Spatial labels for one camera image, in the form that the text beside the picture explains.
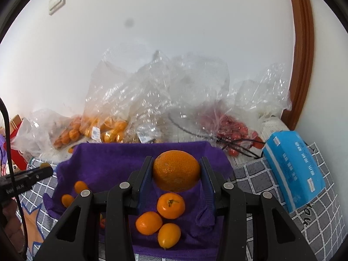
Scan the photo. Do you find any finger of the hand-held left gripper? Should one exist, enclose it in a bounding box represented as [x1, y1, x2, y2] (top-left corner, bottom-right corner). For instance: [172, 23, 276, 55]
[16, 166, 54, 184]

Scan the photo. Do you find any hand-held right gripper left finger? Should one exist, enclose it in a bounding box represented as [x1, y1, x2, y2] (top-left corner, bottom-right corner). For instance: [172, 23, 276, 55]
[33, 156, 154, 261]

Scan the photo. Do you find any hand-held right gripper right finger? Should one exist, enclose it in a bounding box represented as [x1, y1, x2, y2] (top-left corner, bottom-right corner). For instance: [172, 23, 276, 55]
[200, 157, 317, 261]

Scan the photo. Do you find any mandarin orange with stem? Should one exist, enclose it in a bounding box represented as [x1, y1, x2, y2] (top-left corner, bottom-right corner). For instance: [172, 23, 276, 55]
[157, 192, 186, 219]

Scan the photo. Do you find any large mandarin orange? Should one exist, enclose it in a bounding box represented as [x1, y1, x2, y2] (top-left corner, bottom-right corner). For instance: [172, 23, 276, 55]
[152, 150, 201, 192]

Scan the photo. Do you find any purple towel-lined tray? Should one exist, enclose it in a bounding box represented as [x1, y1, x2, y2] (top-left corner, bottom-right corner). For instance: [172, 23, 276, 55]
[43, 141, 234, 261]

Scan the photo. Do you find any yellow-orange oval citrus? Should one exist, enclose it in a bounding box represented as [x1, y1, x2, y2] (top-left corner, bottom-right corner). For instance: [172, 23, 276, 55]
[158, 223, 181, 249]

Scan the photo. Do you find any person's left hand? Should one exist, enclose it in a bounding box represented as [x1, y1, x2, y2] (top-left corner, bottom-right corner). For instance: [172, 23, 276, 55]
[5, 199, 27, 254]

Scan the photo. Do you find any red paper bag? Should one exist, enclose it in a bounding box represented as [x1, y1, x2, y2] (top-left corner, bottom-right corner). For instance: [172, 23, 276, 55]
[9, 114, 29, 170]

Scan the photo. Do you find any purple fuzzy cloth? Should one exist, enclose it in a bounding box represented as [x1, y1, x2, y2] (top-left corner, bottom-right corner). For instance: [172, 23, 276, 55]
[0, 135, 6, 175]

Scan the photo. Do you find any white plastic bag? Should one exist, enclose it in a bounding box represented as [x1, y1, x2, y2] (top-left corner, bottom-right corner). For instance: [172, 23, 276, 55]
[12, 117, 36, 159]

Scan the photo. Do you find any clear bag of mandarins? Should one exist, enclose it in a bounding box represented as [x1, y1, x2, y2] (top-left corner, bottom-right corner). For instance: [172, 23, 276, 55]
[29, 109, 83, 151]

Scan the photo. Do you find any clear bag of kumquats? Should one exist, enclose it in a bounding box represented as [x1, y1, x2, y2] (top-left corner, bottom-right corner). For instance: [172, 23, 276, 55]
[82, 60, 136, 144]

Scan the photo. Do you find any blue tissue pack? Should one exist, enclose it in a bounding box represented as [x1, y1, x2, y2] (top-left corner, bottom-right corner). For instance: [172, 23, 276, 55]
[262, 130, 326, 214]

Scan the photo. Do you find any clear bag of cherry tomatoes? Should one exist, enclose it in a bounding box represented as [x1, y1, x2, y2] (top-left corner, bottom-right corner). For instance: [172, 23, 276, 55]
[201, 62, 293, 157]

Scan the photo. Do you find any empty clear plastic bag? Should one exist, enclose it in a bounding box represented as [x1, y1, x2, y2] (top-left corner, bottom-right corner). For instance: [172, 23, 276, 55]
[128, 50, 230, 144]

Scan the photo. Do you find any grey checked blanket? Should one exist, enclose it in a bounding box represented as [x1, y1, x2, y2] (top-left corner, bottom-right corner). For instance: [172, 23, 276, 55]
[20, 141, 347, 261]

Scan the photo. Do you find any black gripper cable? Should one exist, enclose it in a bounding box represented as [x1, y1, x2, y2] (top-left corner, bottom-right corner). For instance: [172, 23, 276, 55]
[0, 97, 28, 254]

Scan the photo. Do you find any thin black cable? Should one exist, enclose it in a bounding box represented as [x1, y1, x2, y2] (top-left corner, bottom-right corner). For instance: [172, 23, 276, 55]
[167, 111, 265, 159]

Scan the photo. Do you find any brown wooden door frame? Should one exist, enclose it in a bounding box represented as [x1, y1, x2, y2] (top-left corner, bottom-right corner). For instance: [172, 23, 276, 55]
[285, 0, 315, 131]

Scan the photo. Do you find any white light switch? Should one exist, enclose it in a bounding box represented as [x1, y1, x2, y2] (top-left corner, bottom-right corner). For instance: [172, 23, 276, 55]
[48, 0, 66, 16]

